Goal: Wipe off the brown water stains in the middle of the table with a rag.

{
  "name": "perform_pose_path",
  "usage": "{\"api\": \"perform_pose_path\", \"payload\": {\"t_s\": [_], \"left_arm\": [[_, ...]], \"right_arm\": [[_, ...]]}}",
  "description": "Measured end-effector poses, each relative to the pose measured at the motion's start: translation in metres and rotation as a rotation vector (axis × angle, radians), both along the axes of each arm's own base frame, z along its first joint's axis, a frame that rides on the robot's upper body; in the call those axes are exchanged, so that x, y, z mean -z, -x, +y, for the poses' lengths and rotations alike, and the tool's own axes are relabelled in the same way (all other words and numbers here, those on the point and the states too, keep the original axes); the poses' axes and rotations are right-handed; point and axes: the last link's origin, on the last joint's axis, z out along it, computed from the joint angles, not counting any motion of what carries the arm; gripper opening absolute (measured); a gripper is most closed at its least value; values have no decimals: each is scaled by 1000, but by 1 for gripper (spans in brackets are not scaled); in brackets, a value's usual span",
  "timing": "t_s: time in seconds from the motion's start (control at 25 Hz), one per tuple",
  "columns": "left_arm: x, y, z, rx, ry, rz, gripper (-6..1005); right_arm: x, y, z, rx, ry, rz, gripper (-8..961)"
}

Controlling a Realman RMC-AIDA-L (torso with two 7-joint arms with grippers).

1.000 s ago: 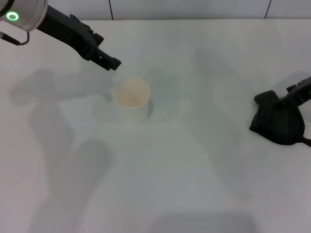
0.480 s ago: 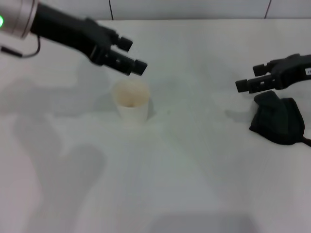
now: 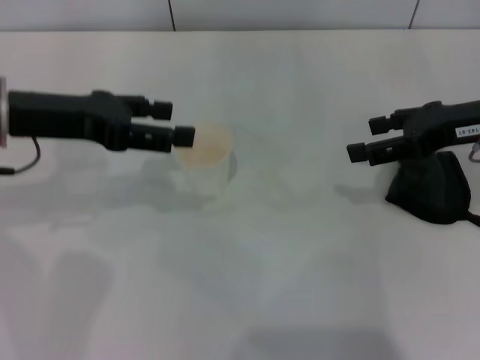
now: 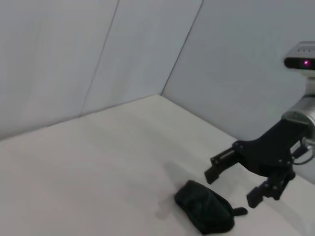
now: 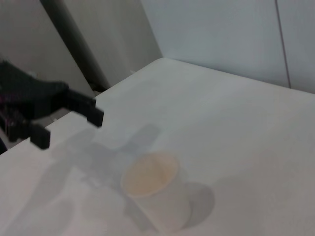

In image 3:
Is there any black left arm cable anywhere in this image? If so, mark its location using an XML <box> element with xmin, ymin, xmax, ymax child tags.
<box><xmin>0</xmin><ymin>137</ymin><xmax>42</xmax><ymax>177</ymax></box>

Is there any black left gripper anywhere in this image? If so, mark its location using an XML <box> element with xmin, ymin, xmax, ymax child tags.
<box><xmin>7</xmin><ymin>89</ymin><xmax>174</xmax><ymax>153</ymax></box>

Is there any white paper cup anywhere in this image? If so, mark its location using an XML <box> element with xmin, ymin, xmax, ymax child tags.
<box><xmin>172</xmin><ymin>123</ymin><xmax>239</xmax><ymax>200</ymax></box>

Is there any dark blue rag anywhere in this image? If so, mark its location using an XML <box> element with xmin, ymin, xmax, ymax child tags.
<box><xmin>385</xmin><ymin>151</ymin><xmax>480</xmax><ymax>228</ymax></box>

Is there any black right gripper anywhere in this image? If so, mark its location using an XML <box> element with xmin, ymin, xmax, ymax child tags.
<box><xmin>346</xmin><ymin>99</ymin><xmax>480</xmax><ymax>167</ymax></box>

